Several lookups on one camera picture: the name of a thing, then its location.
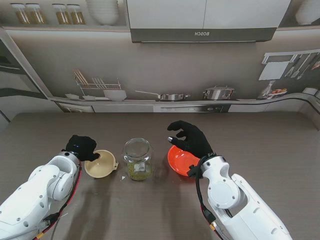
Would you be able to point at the printed kitchen backdrop banner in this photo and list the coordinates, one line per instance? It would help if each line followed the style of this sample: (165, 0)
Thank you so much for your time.
(175, 65)

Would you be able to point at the cream plastic funnel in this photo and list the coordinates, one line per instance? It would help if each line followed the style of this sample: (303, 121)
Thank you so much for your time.
(100, 166)

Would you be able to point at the orange plastic bowl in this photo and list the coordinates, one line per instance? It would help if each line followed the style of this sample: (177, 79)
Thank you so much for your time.
(178, 161)

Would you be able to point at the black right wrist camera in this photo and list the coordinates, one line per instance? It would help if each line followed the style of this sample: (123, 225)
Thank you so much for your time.
(193, 171)

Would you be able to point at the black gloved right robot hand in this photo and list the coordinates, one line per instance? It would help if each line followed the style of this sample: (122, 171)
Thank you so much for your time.
(195, 142)

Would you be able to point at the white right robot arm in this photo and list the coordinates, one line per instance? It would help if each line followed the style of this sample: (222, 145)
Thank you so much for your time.
(237, 200)

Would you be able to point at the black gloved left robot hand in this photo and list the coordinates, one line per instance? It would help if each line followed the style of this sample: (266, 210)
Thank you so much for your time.
(81, 147)

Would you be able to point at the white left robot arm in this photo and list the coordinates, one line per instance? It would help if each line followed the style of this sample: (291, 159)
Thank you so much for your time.
(35, 195)

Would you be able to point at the clear glass jar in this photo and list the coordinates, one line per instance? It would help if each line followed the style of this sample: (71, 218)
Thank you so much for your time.
(138, 162)

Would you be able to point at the green mung beans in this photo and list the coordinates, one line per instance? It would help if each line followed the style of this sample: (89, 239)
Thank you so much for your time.
(140, 172)

